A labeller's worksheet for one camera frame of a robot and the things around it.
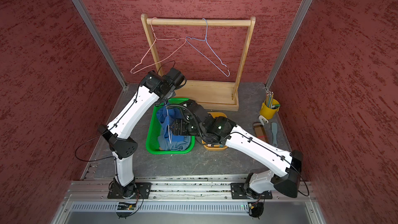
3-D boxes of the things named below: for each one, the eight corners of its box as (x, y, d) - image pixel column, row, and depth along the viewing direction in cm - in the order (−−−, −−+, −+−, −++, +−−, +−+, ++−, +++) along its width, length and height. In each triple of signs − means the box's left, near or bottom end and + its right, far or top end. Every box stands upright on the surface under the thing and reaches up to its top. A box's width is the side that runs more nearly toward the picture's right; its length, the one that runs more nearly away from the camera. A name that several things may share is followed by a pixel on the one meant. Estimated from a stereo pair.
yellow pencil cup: (261, 119, 102) (266, 110, 94) (257, 107, 109) (262, 98, 101) (276, 119, 102) (282, 110, 94) (272, 107, 109) (277, 98, 101)
